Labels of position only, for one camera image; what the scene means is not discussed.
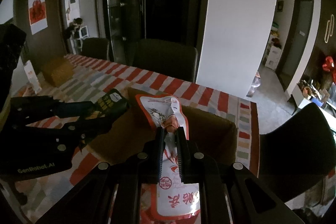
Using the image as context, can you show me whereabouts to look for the white red snack bag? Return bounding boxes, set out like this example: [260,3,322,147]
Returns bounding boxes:
[135,94,201,223]

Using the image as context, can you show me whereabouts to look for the black chair right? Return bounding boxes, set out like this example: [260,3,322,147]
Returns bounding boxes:
[259,103,335,202]

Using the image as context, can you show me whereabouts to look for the red fu door poster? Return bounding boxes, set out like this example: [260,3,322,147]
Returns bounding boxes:
[28,0,48,35]

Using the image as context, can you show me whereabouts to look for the black yellow snack packet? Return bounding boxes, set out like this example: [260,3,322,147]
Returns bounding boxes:
[85,89,129,121]

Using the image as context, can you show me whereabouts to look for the white orange carton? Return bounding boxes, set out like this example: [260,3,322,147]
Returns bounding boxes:
[24,60,42,94]

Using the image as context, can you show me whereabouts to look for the dark wooden door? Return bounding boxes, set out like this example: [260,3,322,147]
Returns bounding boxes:
[13,0,70,73]

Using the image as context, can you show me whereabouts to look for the black chair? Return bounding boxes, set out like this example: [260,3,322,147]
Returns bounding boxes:
[81,38,109,60]
[132,39,198,83]
[259,103,335,202]

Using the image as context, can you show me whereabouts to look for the black chair far left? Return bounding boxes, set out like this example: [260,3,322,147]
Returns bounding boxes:
[81,38,109,60]

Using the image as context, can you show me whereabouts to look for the small brown cardboard box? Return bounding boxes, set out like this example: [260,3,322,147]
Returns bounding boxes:
[41,57,74,88]

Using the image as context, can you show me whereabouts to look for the red bow decoration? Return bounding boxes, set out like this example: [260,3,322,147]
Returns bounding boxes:
[322,56,336,83]

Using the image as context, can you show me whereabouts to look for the large cardboard box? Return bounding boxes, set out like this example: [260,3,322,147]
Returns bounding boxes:
[86,87,239,172]

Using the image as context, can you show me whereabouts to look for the striped checkered tablecloth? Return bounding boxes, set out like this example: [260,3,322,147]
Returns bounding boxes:
[15,54,260,223]

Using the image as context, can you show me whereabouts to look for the black chair far middle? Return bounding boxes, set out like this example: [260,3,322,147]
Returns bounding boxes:
[132,39,198,83]

